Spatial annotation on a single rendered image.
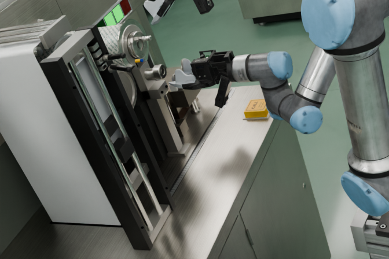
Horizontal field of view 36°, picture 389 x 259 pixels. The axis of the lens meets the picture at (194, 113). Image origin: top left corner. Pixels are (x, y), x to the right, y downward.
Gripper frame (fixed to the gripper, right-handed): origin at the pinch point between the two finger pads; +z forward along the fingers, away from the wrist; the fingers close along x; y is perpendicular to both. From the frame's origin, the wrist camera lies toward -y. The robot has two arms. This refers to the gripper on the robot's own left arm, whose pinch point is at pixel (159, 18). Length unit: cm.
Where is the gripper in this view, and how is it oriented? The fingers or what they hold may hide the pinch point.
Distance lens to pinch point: 163.6
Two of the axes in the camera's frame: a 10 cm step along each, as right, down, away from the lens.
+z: -4.7, 5.6, 6.8
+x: -3.7, 5.7, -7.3
